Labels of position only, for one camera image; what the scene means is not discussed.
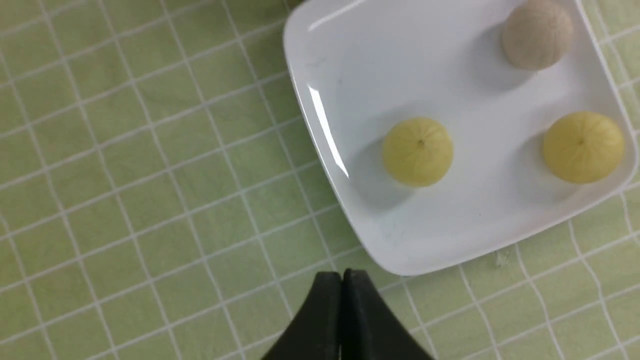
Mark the green checkered tablecloth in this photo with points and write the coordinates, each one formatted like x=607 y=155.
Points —
x=161 y=199

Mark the beige steamed bun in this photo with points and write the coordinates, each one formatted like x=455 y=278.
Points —
x=537 y=34

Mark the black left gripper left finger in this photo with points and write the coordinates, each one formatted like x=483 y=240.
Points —
x=313 y=333

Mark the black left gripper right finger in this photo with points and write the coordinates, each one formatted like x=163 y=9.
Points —
x=370 y=330

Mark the yellow steamed bun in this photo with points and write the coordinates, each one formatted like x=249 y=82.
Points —
x=417 y=152
x=583 y=147

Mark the white square plate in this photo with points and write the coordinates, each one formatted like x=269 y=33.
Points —
x=360 y=67

